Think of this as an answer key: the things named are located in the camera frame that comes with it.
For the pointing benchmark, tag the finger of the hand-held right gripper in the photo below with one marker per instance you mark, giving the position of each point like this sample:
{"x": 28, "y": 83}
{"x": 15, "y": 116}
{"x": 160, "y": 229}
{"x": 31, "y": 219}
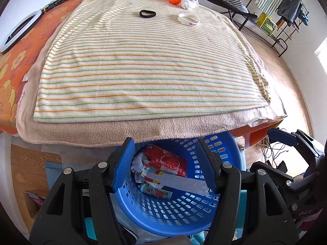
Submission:
{"x": 276, "y": 176}
{"x": 282, "y": 136}

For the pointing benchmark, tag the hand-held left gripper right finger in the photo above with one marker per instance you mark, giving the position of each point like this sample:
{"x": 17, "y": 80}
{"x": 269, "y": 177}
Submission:
{"x": 208, "y": 166}

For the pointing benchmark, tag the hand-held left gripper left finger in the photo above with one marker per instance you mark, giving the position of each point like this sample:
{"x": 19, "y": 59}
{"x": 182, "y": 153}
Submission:
{"x": 125, "y": 163}

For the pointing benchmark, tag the white plastic bag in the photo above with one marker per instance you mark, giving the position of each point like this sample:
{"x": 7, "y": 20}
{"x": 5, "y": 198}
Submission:
{"x": 137, "y": 163}

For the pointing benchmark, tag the white paper packet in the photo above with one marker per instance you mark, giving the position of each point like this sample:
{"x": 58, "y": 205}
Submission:
{"x": 184, "y": 182}

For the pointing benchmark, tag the red cardboard box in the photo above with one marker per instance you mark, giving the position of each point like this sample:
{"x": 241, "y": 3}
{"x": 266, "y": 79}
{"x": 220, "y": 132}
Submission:
{"x": 166, "y": 162}

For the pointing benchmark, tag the blue plastic laundry basket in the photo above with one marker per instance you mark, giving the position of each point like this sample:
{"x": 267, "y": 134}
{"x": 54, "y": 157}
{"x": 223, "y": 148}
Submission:
{"x": 178, "y": 214}

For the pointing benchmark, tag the colourful printed wrapper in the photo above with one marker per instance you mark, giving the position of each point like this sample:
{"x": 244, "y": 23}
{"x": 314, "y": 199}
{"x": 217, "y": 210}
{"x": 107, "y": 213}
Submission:
{"x": 154, "y": 190}

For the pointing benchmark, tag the bright window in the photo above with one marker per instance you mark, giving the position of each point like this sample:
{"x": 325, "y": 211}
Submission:
{"x": 322, "y": 53}

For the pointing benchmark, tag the striped cream towel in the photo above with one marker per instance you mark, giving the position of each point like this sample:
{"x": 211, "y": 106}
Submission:
{"x": 140, "y": 69}

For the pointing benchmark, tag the black clothes rack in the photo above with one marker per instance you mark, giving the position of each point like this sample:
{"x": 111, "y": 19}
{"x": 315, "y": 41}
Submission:
{"x": 270, "y": 34}

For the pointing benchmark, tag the open cardboard box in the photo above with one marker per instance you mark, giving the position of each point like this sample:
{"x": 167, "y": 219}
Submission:
{"x": 30, "y": 205}

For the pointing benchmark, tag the yellow plastic crate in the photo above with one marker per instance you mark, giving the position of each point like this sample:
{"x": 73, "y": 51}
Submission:
{"x": 267, "y": 24}

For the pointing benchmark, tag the teal hanging garment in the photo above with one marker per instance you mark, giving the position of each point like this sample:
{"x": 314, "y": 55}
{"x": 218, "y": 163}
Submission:
{"x": 305, "y": 17}

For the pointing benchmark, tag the dark hanging jacket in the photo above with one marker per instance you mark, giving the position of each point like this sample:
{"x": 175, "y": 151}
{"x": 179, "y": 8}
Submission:
{"x": 288, "y": 5}

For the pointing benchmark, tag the striped grey garment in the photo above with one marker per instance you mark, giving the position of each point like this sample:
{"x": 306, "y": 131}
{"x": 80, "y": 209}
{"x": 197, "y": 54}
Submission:
{"x": 237, "y": 5}

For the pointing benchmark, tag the white silicone wristband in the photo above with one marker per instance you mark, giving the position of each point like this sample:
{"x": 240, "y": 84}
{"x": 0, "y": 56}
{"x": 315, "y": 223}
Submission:
{"x": 189, "y": 24}

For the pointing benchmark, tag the orange floral bed sheet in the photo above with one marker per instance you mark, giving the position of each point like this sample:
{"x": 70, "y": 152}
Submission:
{"x": 15, "y": 63}

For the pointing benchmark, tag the crumpled white tissue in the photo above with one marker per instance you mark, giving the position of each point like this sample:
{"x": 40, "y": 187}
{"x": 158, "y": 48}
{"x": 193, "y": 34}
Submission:
{"x": 189, "y": 4}

